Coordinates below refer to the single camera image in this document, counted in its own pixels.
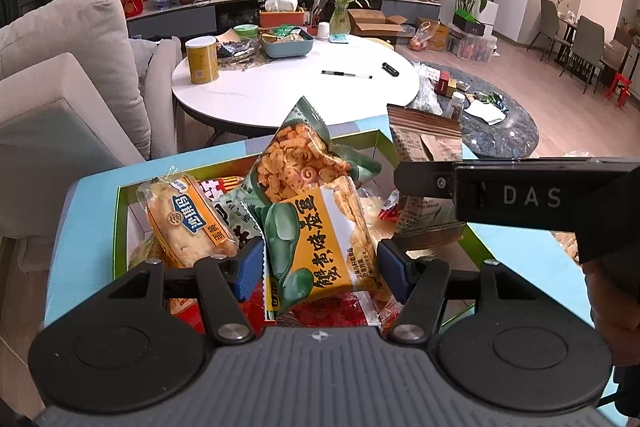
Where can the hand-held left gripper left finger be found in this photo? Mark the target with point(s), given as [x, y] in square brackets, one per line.
[249, 269]

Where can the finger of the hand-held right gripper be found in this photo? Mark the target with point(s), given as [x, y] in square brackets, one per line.
[425, 179]

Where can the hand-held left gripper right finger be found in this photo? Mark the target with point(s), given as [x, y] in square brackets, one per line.
[391, 269]

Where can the brown paper snack packet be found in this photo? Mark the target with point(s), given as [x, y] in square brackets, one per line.
[425, 137]

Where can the red snack packet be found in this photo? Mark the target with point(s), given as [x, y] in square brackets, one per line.
[330, 309]

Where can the yellow green bean packet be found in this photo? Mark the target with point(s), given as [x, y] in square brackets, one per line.
[320, 247]

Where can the orange bread packet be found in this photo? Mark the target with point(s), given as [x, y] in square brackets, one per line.
[190, 222]

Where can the yellow red cracker packet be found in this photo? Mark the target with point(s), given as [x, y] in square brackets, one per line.
[220, 187]

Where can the green chip snack packet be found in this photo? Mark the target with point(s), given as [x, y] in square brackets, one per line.
[300, 162]

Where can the green cardboard box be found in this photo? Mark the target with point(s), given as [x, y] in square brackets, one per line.
[119, 232]

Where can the person's right hand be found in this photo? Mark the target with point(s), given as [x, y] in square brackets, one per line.
[617, 307]

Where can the clear bag of bread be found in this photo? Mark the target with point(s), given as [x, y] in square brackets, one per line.
[565, 246]

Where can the clear rice cracker packet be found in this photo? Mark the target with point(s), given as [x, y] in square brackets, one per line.
[372, 212]

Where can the dark marble round table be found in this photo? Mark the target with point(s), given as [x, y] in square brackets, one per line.
[505, 137]

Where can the brown glass jar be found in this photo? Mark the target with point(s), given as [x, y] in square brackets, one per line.
[455, 108]

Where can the crumpled clear plastic bag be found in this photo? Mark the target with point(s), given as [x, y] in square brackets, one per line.
[425, 92]

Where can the white paper sheet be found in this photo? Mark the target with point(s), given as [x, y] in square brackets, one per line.
[485, 112]

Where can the small red box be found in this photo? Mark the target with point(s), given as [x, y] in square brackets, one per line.
[446, 85]

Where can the black lighter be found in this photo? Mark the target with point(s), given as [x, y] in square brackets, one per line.
[391, 69]

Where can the black pen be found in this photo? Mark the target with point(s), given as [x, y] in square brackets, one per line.
[347, 74]

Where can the plastic bag of oranges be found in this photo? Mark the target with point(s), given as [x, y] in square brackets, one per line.
[424, 39]

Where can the red plastic stool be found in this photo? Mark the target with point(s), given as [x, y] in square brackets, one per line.
[620, 89]

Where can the clear storage boxes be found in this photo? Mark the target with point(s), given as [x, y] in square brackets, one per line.
[472, 44]

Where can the yellow cardboard box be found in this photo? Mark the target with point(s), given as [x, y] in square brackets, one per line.
[440, 34]

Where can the grey dining chair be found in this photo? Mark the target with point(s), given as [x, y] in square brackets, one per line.
[585, 47]
[547, 24]

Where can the open brown cardboard box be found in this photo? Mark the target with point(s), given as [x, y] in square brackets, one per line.
[375, 24]

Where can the green black box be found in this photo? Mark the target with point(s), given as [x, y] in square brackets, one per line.
[472, 23]

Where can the light blue tissue pack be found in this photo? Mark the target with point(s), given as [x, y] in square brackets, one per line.
[340, 38]

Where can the white round table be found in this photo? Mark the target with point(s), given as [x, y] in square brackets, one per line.
[280, 92]

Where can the white cup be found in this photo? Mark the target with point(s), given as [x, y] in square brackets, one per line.
[324, 32]

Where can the white air purifier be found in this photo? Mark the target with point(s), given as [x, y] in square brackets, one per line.
[491, 13]

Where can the glass vase with plant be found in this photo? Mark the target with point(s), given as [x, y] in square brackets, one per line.
[340, 14]

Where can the blue grey plastic basket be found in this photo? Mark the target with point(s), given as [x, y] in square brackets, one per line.
[287, 47]

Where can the yellow tin can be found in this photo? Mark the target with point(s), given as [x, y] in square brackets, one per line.
[202, 62]

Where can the dark wrapped candy pile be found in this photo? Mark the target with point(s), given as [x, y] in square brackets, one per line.
[240, 52]

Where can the orange tissue box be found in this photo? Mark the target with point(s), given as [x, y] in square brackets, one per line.
[282, 14]

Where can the green bowl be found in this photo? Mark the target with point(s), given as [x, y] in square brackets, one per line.
[245, 31]

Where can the beige armchair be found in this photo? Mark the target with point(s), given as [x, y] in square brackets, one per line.
[65, 107]

